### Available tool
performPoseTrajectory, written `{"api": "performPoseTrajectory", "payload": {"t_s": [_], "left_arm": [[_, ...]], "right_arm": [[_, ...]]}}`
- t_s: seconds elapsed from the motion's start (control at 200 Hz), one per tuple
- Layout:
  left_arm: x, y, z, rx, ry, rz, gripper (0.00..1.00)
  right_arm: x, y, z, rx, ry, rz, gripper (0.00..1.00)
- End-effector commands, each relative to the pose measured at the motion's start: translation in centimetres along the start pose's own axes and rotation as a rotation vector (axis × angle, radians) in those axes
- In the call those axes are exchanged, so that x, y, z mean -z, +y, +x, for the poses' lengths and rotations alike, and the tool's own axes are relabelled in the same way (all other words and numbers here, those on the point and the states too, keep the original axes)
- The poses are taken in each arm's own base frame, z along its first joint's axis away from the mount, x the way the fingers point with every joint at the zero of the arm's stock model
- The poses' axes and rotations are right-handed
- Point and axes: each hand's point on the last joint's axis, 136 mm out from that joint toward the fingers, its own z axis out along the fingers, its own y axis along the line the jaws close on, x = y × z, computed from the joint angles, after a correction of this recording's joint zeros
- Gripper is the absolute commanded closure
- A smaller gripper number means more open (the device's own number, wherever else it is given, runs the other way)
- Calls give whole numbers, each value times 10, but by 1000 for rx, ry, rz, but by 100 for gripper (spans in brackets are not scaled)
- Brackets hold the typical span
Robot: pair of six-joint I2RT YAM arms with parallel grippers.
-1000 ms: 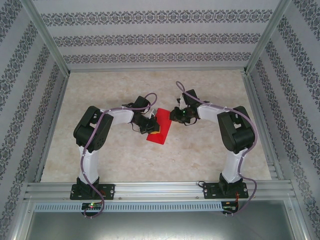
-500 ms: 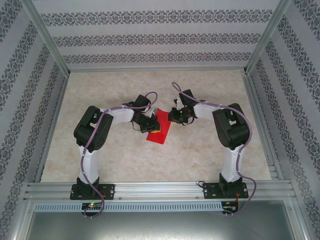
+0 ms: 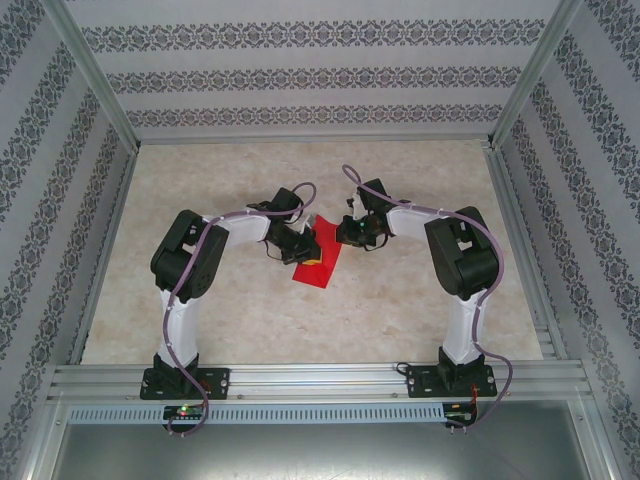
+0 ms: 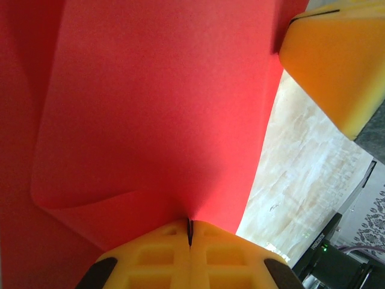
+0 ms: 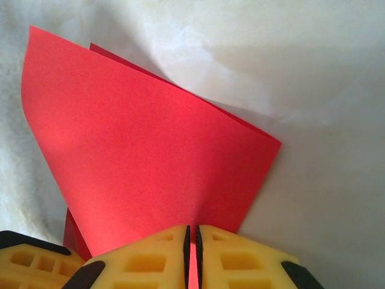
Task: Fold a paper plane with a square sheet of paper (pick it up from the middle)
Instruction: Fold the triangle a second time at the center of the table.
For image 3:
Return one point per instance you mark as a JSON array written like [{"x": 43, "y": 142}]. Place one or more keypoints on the grey metal sheet panel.
[{"x": 320, "y": 455}]

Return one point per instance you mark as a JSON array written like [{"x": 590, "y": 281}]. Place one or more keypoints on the aluminium mounting rail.
[{"x": 320, "y": 382}]

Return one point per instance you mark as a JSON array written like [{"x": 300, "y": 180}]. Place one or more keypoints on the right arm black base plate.
[{"x": 417, "y": 382}]

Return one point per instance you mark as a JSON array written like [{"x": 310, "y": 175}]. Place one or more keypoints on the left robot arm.
[{"x": 186, "y": 330}]

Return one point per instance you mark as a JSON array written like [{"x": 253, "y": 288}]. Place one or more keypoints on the aluminium side rail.
[
  {"x": 105, "y": 250},
  {"x": 522, "y": 250}
]

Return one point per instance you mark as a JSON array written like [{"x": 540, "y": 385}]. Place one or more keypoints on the aluminium frame post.
[
  {"x": 97, "y": 75},
  {"x": 531, "y": 75}
]

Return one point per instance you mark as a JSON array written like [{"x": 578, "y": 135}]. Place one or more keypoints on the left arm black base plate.
[{"x": 220, "y": 382}]

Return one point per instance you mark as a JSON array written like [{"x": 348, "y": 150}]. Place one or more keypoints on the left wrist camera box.
[{"x": 308, "y": 223}]

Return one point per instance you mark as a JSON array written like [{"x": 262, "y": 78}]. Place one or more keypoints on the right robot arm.
[{"x": 462, "y": 330}]

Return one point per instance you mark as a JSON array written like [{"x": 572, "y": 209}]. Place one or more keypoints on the aluminium frame beam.
[
  {"x": 40, "y": 445},
  {"x": 599, "y": 445}
]

